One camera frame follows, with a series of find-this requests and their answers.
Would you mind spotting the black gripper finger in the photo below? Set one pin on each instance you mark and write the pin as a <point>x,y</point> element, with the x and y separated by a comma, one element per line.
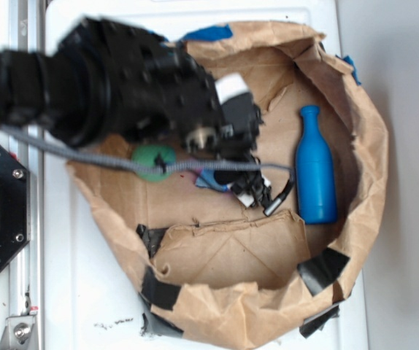
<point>224,178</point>
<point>252,189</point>

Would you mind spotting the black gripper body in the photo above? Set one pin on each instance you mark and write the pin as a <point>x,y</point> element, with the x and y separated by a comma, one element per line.
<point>233,135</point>

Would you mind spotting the light blue sponge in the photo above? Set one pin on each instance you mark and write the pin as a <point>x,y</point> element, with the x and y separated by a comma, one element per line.
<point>206,179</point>

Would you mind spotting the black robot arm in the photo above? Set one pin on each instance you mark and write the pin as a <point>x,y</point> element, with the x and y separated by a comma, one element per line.
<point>109,78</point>

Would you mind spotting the blue plastic bottle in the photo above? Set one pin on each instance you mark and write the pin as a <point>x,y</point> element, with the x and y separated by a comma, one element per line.
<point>316,190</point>

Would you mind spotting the green textured ball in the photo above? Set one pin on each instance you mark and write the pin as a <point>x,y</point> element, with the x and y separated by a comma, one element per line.
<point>152,155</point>

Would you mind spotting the black tape inner left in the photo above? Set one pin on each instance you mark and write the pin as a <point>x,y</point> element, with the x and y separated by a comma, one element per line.
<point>151,238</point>

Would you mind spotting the blue tape top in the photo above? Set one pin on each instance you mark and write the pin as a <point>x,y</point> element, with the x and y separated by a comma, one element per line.
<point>209,34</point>

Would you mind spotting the blue tape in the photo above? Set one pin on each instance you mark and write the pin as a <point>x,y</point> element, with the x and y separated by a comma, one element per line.
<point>209,34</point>
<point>347,59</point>

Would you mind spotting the black tape right piece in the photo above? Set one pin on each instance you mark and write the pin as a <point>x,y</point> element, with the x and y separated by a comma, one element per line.
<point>321,271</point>

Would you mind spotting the black tape bottom left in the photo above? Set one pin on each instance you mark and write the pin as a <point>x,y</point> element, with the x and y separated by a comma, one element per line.
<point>161,294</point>

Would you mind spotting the blue tape right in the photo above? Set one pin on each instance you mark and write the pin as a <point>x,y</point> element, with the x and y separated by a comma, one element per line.
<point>347,59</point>

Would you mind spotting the black tape bottom right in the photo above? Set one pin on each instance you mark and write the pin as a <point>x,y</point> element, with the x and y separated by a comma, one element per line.
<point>318,322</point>

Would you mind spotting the white plastic board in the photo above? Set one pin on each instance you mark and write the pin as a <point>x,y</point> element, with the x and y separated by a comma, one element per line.
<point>89,301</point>

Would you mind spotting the brown paper bag enclosure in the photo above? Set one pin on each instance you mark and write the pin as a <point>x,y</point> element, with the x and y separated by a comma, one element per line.
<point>237,268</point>

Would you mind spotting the aluminium rail frame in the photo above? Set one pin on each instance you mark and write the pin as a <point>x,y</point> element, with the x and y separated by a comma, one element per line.
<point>27,33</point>

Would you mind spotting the metal corner bracket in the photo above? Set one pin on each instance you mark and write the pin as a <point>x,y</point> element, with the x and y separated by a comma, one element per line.
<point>20,333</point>

